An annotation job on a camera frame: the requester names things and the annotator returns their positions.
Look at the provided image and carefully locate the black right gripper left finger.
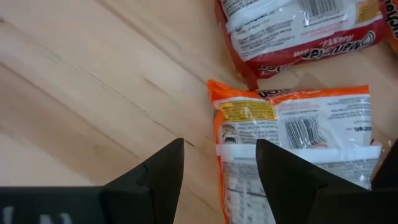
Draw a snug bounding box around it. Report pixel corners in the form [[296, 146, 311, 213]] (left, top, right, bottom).
[[99, 138, 185, 224]]

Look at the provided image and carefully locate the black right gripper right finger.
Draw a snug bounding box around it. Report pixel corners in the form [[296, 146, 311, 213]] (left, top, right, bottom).
[[255, 138, 343, 224]]

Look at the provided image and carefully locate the red Maruchan ramen packet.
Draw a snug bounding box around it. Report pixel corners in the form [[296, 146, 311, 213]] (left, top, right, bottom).
[[213, 0, 386, 91]]

